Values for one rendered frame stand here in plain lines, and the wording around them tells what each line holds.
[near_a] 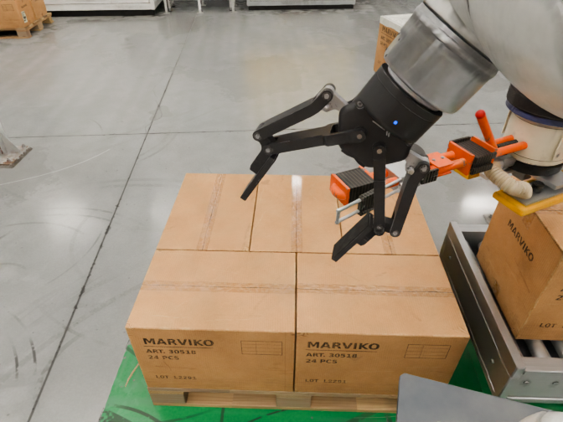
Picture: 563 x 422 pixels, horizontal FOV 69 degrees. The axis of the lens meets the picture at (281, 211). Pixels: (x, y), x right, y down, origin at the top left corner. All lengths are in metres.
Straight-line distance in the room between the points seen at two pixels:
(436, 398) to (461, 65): 0.94
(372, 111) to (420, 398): 0.89
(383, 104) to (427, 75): 0.05
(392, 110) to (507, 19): 0.19
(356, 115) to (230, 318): 1.19
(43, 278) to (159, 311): 1.26
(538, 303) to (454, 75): 1.21
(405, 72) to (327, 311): 1.24
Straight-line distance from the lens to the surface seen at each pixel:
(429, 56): 0.38
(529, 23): 0.21
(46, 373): 2.29
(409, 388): 1.18
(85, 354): 2.28
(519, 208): 1.23
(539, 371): 1.55
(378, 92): 0.40
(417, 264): 1.78
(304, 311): 1.53
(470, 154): 1.12
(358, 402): 1.96
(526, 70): 0.22
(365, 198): 0.90
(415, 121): 0.40
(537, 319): 1.59
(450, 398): 1.20
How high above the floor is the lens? 1.75
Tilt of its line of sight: 38 degrees down
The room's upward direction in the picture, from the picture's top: straight up
